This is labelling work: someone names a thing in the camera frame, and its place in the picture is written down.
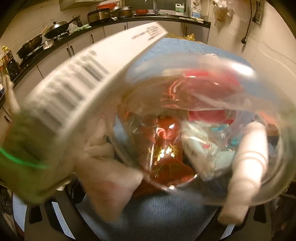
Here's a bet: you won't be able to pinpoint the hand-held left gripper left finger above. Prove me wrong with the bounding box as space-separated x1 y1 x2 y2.
23 181 93 241

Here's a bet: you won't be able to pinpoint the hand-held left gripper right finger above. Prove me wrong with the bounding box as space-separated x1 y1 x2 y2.
215 204 274 241

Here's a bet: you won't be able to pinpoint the white plastic tube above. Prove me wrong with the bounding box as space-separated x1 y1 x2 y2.
218 122 269 226

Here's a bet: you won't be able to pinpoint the teal white snack packet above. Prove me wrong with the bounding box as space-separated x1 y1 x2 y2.
181 122 238 182

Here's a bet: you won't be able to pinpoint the white tissue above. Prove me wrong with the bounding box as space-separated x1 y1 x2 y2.
84 120 116 163

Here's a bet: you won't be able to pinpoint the red gold snack packet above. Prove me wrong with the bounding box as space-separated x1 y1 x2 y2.
128 115 197 188

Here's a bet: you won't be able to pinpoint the clear plastic container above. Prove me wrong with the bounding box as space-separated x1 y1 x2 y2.
109 54 292 207

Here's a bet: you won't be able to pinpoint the torn red white packet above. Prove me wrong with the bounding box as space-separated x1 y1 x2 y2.
161 70 240 123

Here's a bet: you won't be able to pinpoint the white barcode carton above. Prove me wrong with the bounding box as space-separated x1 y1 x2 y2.
23 21 169 186

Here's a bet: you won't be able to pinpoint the blue tablecloth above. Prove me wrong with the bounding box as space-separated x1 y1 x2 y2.
13 37 273 241

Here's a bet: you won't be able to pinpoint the dark bottle yellow cap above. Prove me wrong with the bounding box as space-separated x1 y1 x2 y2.
1 46 13 70

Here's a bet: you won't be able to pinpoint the black open wok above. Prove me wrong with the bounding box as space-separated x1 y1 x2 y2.
16 26 49 59

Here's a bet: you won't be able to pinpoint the black wok with lid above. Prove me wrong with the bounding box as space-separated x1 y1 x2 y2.
43 14 81 39

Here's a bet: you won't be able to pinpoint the green cloth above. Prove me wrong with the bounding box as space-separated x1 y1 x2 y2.
73 24 92 32

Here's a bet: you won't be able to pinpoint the yellow plastic bag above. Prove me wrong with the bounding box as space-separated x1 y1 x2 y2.
166 33 197 42

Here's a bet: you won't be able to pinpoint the steel cooking pot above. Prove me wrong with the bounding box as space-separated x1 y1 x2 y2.
87 9 112 25

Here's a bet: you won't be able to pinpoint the hanging plastic bags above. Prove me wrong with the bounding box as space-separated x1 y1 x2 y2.
211 0 235 22

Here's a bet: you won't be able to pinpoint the white bottle blue label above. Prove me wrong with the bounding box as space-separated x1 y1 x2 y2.
191 5 203 19

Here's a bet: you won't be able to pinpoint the steel pot with lid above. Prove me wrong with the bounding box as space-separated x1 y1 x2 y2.
110 6 134 18

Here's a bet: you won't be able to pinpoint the white jug green label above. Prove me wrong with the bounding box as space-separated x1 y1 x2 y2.
174 2 186 16

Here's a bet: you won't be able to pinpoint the black kitchen countertop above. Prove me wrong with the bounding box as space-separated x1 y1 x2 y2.
0 14 212 109

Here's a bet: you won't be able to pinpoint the dark kitchen window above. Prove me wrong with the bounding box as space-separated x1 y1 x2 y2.
159 0 192 11

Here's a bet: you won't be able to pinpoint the steel faucet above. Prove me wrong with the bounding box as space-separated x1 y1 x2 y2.
151 0 160 16

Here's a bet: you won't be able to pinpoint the black plug cable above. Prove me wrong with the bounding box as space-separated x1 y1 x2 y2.
240 0 253 44

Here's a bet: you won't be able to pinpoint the wall socket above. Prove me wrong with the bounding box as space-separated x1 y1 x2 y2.
252 9 263 25

